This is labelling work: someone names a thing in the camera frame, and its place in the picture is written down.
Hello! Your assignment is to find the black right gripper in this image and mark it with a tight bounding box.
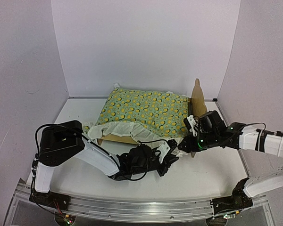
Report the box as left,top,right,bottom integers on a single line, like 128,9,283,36
178,131,219,154

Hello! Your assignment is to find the wooden pet bed frame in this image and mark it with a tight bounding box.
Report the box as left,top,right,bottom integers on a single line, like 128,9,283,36
96,78,208,159

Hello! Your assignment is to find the lemon print bed cushion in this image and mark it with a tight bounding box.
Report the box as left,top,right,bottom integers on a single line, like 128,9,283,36
84,82,191,158

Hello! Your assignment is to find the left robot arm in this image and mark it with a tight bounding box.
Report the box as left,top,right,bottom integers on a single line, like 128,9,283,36
32,120,179,206

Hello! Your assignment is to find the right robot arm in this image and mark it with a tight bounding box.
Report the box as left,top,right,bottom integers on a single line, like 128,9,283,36
178,111,283,209

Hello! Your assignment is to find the small lemon print pillow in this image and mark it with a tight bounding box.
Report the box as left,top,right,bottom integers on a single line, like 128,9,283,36
82,122,93,135

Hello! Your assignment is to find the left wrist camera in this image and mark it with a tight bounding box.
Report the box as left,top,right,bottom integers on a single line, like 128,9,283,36
157,139,177,163

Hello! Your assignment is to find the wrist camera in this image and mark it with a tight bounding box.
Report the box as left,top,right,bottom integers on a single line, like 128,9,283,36
157,139,177,163
183,115,200,137

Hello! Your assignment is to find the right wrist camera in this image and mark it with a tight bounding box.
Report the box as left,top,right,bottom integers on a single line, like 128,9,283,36
183,115,200,137

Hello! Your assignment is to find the aluminium front rail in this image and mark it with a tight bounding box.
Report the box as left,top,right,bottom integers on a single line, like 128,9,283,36
13,178,269,219

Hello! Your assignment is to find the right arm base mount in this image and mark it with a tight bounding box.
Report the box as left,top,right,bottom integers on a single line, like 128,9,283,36
210,178,253,216

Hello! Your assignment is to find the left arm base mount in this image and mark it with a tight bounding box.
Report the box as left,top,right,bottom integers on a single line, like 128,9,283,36
29,187,70,210

